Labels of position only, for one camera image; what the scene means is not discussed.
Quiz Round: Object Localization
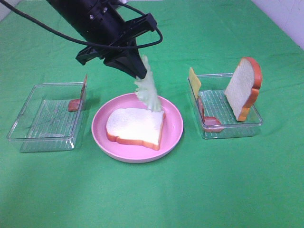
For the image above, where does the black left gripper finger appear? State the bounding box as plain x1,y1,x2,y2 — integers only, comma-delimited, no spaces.
128,49,147,78
104,49,133,77

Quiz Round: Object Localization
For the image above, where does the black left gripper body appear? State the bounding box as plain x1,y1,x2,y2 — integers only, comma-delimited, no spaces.
75,13,157,65

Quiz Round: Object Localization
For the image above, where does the green lettuce leaf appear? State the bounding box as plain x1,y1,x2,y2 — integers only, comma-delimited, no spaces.
134,55,162,112

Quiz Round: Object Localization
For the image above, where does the bread slice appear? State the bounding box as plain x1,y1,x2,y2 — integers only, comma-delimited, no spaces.
106,108,165,150
224,57,263,122

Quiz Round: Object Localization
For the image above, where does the yellow cheese slice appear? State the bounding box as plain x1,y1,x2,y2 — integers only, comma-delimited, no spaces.
189,67,201,99

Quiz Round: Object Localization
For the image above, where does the bacon strip from tray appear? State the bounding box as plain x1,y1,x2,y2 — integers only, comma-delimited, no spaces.
68,75,87,112

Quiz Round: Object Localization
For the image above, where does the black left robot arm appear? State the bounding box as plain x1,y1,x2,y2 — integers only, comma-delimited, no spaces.
49,0,157,79

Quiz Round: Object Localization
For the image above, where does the pink plate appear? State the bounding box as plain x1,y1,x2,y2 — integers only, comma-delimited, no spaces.
91,93,183,163

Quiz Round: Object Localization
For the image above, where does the clear right plastic tray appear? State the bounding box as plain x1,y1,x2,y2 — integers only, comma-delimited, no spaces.
188,73,263,139

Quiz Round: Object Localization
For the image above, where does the clear plastic tray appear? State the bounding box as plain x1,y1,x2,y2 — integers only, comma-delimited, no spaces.
188,73,263,139
7,82,86,152

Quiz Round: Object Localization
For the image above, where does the clear left plastic tray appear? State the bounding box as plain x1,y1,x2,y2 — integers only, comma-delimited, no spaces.
7,82,86,152

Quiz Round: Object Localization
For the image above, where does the green tablecloth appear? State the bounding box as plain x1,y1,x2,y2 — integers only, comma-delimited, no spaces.
0,0,304,228

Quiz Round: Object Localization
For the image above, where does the black cable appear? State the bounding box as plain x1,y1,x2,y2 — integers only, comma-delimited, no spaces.
0,0,164,49

